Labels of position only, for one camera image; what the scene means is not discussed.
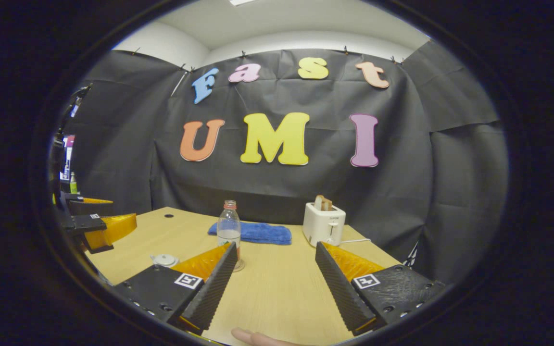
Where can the green drink bottle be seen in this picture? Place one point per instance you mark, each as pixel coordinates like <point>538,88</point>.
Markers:
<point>73,185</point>

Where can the white toaster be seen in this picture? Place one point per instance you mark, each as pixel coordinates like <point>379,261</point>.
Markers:
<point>322,226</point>

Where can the clear plastic water bottle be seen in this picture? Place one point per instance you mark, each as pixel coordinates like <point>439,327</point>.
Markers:
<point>229,226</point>

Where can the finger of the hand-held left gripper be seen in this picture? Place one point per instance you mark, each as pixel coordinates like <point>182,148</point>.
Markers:
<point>87,222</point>
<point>89,206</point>

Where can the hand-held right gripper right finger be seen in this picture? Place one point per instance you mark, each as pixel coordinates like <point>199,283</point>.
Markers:
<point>339,293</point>

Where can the white floral teacup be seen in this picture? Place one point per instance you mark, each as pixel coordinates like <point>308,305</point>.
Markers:
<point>153,259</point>

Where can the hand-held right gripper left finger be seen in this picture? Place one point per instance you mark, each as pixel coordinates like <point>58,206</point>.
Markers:
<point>212,293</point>

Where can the black backdrop cloth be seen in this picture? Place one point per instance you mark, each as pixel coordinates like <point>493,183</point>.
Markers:
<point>306,192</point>

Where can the computer monitor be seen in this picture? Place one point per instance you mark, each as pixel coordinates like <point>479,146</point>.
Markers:
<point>68,158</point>

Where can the ceiling light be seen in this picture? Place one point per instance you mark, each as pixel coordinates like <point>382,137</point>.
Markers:
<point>241,2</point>

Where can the blue towel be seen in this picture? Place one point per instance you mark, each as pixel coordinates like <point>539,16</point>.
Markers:
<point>267,233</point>

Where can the toasted bread slice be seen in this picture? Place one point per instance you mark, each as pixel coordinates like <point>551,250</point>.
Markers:
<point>328,204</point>
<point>319,203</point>

